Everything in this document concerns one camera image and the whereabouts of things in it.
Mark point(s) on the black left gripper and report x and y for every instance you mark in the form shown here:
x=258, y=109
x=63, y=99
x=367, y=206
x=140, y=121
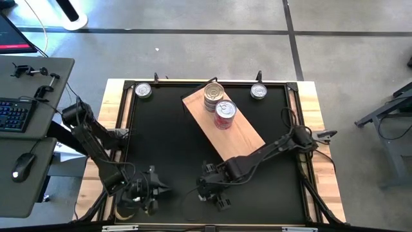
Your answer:
x=143, y=190

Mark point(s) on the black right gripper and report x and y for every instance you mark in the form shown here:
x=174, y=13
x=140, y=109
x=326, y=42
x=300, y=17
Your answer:
x=212, y=180

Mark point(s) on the green label seafood can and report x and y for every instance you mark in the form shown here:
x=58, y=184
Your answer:
x=119, y=216
x=258, y=91
x=143, y=90

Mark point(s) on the red label seafood can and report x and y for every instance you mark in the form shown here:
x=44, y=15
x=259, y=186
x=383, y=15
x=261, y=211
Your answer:
x=222, y=127
x=222, y=121
x=225, y=109

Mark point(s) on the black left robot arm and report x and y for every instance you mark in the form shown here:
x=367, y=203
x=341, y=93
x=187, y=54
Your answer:
x=93, y=141

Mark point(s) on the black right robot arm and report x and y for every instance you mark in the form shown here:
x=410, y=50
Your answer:
x=257, y=158

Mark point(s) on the wooden shelf with black legs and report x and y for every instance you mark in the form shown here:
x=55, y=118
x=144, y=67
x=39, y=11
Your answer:
x=238, y=138

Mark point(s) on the black table mat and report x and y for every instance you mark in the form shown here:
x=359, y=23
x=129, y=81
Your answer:
x=167, y=145

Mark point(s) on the white paper sheet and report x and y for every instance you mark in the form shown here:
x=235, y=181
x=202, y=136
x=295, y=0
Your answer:
x=69, y=151

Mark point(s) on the black desk support beam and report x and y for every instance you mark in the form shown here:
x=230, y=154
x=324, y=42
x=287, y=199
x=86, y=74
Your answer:
x=62, y=135

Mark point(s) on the black computer mouse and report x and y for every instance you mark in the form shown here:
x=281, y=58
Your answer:
x=23, y=167

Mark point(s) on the grey desk panel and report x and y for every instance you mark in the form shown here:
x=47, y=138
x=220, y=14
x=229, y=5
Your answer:
x=19, y=87
x=19, y=199

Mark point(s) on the black desk clamp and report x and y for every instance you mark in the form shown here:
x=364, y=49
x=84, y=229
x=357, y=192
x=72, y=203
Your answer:
x=48, y=85
x=24, y=69

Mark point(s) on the black backlit keyboard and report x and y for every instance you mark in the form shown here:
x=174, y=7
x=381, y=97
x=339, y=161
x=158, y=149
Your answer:
x=14, y=114

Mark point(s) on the dark grey metal cart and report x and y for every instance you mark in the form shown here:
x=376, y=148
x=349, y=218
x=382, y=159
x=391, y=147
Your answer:
x=380, y=113

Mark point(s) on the white stand with black pole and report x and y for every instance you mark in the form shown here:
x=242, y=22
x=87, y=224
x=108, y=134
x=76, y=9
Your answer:
x=75, y=19

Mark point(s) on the black desk monitor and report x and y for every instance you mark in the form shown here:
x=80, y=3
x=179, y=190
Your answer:
x=13, y=35

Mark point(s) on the silver metal bracket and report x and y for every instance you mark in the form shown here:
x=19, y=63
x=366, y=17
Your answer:
x=119, y=228
x=299, y=229

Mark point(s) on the black diagonal frame strut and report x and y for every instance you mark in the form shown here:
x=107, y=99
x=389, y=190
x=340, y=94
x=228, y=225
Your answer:
x=318, y=197
x=93, y=206

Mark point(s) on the black frame post bracket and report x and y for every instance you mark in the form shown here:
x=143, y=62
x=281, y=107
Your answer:
x=156, y=78
x=258, y=76

